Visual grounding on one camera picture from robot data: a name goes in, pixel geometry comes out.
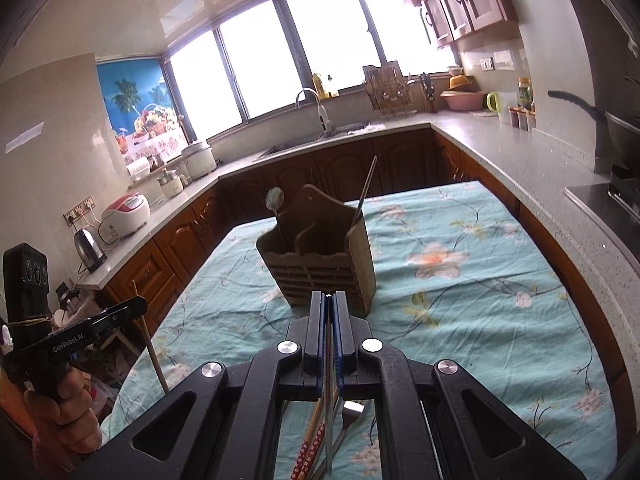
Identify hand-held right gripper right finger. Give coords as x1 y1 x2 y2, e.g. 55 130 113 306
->
334 291 588 480

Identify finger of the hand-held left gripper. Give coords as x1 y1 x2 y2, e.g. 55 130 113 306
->
90 296 149 340

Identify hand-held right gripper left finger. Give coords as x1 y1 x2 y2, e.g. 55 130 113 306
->
70 290 327 480

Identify metal fork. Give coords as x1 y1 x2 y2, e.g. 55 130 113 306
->
327 400 369 462

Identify wooden utensil holder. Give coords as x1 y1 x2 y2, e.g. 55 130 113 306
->
256 184 379 319

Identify red patterned chopstick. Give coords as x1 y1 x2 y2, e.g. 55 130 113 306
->
290 402 321 480
301 410 327 480

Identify person's left hand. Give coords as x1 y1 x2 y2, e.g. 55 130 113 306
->
22 366 104 462

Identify steel electric kettle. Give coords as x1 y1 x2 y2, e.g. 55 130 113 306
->
73 227 109 275

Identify red and white rice cooker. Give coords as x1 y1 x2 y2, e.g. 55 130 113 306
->
98 192 151 241

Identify floral teal tablecloth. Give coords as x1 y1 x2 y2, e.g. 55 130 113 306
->
102 180 619 480

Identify small white electric pot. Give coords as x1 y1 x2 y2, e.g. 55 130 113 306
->
157 168 190 199

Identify metal spoon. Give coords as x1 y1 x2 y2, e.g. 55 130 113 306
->
266 187 292 255

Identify wooden base cabinets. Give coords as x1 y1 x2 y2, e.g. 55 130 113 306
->
95 127 626 396

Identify large white rice cooker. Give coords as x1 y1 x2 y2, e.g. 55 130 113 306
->
180 140 219 180

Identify steel kitchen sink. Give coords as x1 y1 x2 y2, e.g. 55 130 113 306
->
252 122 372 162

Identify chrome kitchen faucet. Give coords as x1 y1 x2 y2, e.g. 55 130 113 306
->
294 88 335 137

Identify grey speckled countertop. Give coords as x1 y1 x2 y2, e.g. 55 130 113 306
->
75 109 640 377

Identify knife block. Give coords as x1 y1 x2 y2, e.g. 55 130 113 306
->
419 72 439 114

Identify pink plastic basin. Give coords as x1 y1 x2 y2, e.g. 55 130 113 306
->
440 90 485 113

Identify large kitchen window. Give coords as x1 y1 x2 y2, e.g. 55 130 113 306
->
165 0 451 142

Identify wooden cutting board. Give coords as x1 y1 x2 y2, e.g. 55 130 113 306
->
362 61 404 87

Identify seasoning jar set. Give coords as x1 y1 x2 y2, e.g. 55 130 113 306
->
508 105 536 132

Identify black glass stove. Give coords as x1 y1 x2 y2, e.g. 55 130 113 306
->
564 164 640 257

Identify black wok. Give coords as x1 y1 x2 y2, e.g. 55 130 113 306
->
547 88 640 172

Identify wall socket strip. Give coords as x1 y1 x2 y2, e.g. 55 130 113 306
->
63 194 96 225

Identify tropical fruit wall poster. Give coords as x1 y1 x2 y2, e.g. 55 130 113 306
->
96 57 186 164

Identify wire dish rack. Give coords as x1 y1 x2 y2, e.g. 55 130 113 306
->
362 67 419 121

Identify green handled pitcher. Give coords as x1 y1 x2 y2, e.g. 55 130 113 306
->
486 91 519 126

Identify wooden wall cabinets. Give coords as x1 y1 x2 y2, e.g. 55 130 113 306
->
390 0 519 51

